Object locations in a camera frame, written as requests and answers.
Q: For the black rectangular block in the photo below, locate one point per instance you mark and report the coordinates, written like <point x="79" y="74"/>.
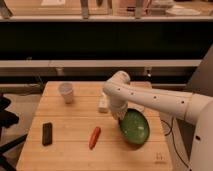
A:
<point x="47" y="134"/>

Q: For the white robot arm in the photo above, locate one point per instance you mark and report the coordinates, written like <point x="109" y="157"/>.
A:
<point x="196" y="109"/>

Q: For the orange carrot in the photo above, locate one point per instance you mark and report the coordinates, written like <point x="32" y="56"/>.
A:
<point x="94" y="137"/>

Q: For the green ceramic bowl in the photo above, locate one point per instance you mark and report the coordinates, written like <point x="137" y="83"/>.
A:
<point x="134" y="127"/>

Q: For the white plastic bottle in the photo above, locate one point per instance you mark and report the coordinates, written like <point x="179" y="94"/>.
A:
<point x="103" y="104"/>

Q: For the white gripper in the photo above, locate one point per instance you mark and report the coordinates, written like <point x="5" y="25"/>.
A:
<point x="118" y="112"/>

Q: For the white paper cup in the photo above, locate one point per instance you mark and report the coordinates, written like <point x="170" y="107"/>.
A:
<point x="66" y="91"/>

